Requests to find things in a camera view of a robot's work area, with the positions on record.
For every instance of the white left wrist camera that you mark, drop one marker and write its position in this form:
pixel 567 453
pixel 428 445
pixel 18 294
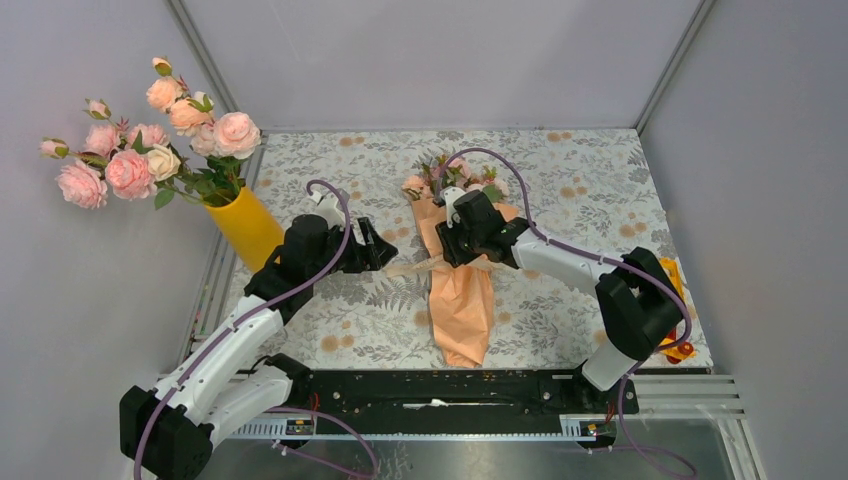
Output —
pixel 327 206

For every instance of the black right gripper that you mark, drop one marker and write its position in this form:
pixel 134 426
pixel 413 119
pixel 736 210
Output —
pixel 447 238

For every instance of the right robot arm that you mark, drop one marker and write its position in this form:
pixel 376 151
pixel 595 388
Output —
pixel 638 303

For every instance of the orange paper bouquet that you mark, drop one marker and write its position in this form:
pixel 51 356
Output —
pixel 461 300

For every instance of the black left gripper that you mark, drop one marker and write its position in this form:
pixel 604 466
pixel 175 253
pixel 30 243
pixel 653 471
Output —
pixel 371 256

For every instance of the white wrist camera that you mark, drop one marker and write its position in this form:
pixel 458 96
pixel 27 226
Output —
pixel 327 206
pixel 448 198

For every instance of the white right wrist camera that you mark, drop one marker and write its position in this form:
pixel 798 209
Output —
pixel 448 198

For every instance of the cream printed ribbon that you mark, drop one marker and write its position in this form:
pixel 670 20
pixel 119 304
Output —
pixel 424 266

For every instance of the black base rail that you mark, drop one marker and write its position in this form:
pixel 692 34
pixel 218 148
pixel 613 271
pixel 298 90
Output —
pixel 455 402

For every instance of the floral patterned table mat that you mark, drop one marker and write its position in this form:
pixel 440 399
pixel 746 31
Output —
pixel 589 187

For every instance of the yellow vase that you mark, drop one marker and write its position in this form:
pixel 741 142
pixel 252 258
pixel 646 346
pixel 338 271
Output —
pixel 249 227

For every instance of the pink rose bunch in vase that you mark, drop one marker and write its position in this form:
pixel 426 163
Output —
pixel 198 156

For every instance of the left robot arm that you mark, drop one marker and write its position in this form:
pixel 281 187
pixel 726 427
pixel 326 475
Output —
pixel 218 358

